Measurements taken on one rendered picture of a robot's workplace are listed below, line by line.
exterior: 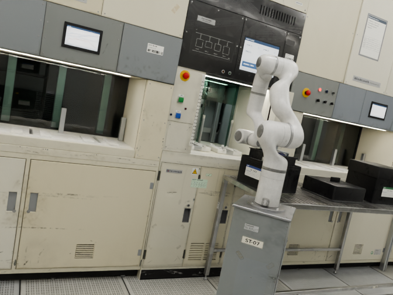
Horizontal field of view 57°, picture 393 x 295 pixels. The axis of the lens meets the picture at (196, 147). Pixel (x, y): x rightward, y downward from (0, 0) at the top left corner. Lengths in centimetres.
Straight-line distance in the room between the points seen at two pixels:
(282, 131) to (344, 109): 138
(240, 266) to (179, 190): 77
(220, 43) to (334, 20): 97
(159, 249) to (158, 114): 89
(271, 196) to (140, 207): 90
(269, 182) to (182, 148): 75
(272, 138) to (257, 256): 56
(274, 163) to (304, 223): 137
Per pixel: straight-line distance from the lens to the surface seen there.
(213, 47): 237
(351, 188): 252
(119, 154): 221
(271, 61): 193
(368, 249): 376
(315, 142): 356
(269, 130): 173
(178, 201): 241
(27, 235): 228
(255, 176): 225
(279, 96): 186
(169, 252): 254
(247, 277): 185
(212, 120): 341
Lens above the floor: 119
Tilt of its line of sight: 7 degrees down
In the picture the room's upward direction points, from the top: 11 degrees clockwise
